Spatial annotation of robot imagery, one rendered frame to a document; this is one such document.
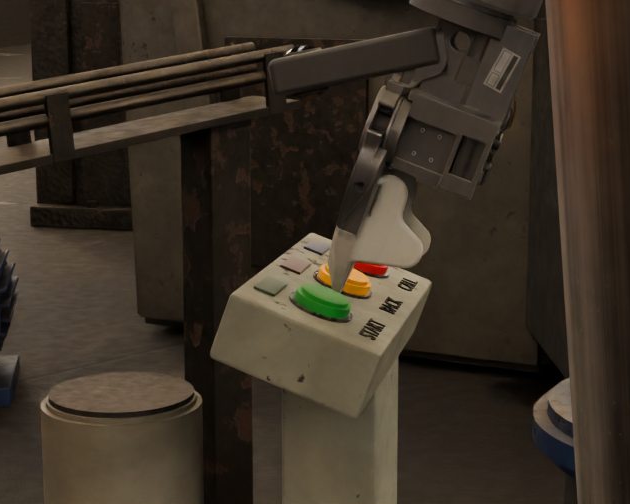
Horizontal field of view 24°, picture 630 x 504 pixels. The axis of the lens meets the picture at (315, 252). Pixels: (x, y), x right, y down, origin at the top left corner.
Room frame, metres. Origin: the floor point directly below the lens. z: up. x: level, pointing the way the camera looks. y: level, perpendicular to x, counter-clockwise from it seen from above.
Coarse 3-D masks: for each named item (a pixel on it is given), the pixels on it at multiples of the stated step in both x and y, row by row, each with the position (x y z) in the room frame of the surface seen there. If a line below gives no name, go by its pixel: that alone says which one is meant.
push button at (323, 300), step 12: (300, 288) 0.98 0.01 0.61; (312, 288) 0.98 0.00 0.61; (324, 288) 0.99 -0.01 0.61; (300, 300) 0.97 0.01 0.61; (312, 300) 0.96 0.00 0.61; (324, 300) 0.96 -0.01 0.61; (336, 300) 0.97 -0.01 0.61; (348, 300) 0.98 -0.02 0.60; (324, 312) 0.96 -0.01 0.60; (336, 312) 0.96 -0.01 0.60; (348, 312) 0.97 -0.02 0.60
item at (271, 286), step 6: (264, 282) 0.99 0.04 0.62; (270, 282) 0.99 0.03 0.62; (276, 282) 1.00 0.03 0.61; (282, 282) 1.00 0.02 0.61; (258, 288) 0.97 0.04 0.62; (264, 288) 0.97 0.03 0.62; (270, 288) 0.98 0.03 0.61; (276, 288) 0.98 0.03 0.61; (282, 288) 0.99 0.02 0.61; (270, 294) 0.97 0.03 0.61; (276, 294) 0.97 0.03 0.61
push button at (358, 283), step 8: (320, 272) 1.05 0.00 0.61; (328, 272) 1.04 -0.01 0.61; (352, 272) 1.06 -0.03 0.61; (360, 272) 1.06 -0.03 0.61; (328, 280) 1.04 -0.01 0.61; (352, 280) 1.04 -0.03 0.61; (360, 280) 1.04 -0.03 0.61; (368, 280) 1.05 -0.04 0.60; (344, 288) 1.03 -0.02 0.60; (352, 288) 1.03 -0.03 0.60; (360, 288) 1.04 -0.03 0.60; (368, 288) 1.04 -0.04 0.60
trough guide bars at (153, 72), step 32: (128, 64) 1.38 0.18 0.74; (160, 64) 1.40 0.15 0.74; (192, 64) 1.36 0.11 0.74; (224, 64) 1.38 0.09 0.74; (0, 96) 1.29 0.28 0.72; (32, 96) 1.24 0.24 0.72; (64, 96) 1.26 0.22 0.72; (96, 96) 1.35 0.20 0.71; (128, 96) 1.38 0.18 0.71; (160, 96) 1.33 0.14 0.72; (192, 96) 1.35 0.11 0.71; (224, 96) 1.47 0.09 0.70; (0, 128) 1.22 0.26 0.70; (32, 128) 1.24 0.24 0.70; (64, 128) 1.26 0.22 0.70; (64, 160) 1.26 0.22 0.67
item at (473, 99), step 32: (416, 0) 0.94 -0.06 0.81; (448, 0) 0.93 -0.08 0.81; (448, 32) 0.95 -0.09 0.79; (480, 32) 0.93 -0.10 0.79; (512, 32) 0.93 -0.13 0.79; (448, 64) 0.95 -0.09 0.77; (480, 64) 0.94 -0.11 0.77; (512, 64) 0.93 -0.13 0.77; (384, 96) 0.93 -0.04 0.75; (416, 96) 0.93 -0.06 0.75; (448, 96) 0.95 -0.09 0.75; (480, 96) 0.94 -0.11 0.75; (512, 96) 0.93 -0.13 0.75; (416, 128) 0.94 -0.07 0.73; (448, 128) 0.93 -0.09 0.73; (480, 128) 0.92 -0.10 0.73; (416, 160) 0.94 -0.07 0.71; (448, 160) 0.93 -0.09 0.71; (480, 160) 0.92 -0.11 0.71
